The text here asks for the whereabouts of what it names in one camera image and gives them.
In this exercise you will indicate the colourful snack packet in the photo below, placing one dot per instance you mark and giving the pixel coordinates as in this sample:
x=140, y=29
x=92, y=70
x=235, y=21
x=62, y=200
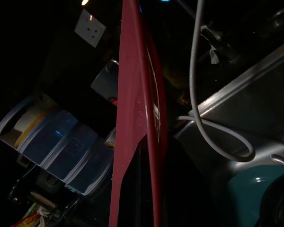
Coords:
x=30, y=220

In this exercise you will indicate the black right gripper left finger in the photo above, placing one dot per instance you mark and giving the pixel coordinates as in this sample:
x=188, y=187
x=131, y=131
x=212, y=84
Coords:
x=137, y=189

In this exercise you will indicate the grey water filter canister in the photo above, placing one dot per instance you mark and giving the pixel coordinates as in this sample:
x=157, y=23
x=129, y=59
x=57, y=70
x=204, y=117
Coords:
x=104, y=80

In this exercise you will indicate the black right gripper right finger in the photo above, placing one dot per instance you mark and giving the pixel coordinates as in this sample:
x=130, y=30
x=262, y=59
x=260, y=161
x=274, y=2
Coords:
x=187, y=194

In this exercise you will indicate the teal plate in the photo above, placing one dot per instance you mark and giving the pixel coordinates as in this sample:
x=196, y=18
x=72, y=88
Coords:
x=246, y=194

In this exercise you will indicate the pink plate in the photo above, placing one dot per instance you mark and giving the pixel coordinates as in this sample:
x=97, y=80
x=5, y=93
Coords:
x=132, y=94

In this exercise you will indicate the stacked clear plastic containers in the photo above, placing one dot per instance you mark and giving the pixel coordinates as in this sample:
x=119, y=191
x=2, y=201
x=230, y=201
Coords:
x=61, y=146

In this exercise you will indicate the stainless steel sink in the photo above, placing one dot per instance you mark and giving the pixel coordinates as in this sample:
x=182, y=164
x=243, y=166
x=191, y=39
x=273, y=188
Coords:
x=251, y=106

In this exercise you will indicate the steel spoon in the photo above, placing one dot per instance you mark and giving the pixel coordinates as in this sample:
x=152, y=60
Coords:
x=281, y=160

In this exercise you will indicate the white printed mug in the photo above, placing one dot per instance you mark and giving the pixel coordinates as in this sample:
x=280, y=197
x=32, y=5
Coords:
x=111, y=137

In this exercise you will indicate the white wall socket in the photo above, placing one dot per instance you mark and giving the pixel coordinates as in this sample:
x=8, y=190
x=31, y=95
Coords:
x=90, y=28

